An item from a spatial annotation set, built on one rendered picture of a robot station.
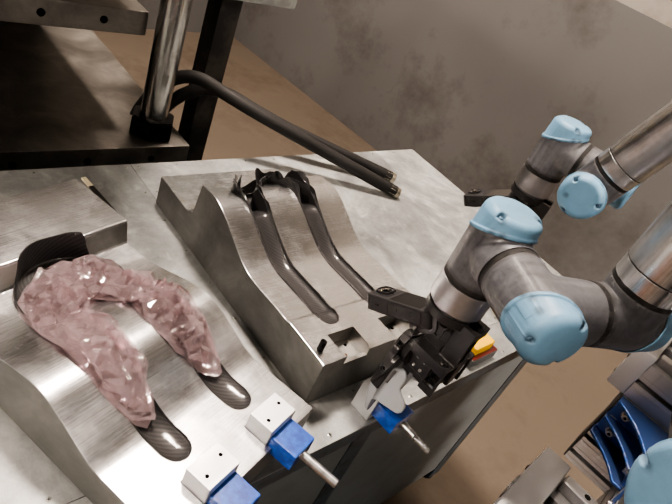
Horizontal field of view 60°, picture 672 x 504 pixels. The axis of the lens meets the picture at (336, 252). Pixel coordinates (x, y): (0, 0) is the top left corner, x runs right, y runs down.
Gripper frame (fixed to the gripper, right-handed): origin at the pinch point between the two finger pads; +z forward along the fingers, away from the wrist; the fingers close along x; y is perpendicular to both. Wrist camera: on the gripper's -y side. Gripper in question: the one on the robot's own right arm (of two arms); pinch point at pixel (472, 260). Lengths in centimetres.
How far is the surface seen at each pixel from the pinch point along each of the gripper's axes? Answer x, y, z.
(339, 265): -34.0, -17.7, -3.2
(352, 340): -47.3, -7.2, -2.3
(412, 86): 213, -89, 38
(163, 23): -22, -75, -20
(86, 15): -32, -84, -17
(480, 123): 200, -42, 34
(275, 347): -54, -16, 2
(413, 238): 2.1, -14.0, 4.6
